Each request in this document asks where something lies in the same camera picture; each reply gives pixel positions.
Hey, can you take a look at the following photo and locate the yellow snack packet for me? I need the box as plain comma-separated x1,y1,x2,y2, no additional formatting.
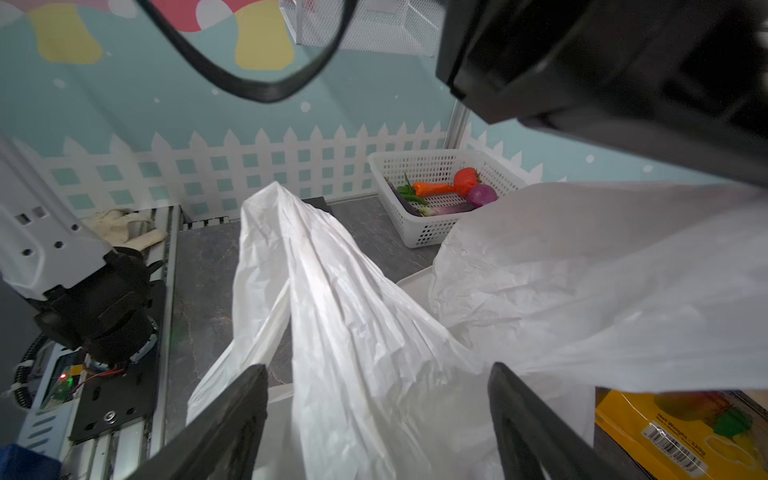
595,391,767,479

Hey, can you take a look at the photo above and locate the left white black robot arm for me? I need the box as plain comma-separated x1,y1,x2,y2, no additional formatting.
1,1,767,346

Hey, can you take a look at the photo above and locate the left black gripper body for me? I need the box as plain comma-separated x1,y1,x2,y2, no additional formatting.
437,1,767,186

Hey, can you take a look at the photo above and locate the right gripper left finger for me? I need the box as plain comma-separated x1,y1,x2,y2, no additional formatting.
131,364,268,480

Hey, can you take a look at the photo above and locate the white plastic grocery bag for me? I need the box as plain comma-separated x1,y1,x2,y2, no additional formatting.
187,182,767,479

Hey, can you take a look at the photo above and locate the purple toy onion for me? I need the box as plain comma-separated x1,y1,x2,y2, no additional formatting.
466,184,498,208

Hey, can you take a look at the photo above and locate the red toy tomato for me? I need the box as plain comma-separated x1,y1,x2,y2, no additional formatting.
453,167,480,198

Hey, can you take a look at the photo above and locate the beige cloth rag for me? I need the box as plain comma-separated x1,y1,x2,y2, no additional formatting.
83,209,167,252

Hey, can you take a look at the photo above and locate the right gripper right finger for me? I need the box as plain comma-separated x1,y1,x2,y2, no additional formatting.
488,362,619,479

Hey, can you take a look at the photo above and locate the blue device on rail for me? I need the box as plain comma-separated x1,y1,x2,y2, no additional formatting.
1,444,61,480

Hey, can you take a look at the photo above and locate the white cutting board tray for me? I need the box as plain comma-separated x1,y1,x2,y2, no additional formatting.
397,266,435,316

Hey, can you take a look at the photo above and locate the orange toy carrot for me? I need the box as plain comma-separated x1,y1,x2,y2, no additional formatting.
412,182,455,198

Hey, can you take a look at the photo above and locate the purple toy eggplant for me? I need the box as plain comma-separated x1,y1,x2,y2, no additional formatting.
386,180,475,217

